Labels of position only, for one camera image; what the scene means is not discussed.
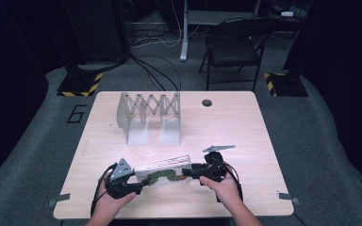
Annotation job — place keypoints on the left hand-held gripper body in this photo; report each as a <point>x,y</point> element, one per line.
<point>121,182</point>

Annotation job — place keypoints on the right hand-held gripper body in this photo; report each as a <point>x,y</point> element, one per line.
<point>215,168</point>

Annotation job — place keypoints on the white caterpillar picture book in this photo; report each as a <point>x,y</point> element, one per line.
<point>163,174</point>

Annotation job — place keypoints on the person's left hand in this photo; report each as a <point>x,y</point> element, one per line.
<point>110,201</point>

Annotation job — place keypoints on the person's right hand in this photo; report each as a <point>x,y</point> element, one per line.
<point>224,193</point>

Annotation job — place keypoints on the grey expandable book rack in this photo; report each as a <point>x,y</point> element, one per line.
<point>138,125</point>

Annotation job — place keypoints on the black stand base hazard stripes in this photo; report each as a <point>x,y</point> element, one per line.
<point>80,84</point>
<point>284,84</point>

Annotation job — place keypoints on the black folding chair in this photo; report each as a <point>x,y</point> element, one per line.
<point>232,50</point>

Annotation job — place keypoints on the white desk leg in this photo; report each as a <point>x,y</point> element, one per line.
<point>184,37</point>

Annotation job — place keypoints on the black cabinet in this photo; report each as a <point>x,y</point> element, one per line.
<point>97,31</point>

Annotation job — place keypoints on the small white device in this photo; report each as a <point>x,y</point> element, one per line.
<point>287,13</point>

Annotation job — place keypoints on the grey table edge bracket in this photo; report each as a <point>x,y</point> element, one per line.
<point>58,199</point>
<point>288,197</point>

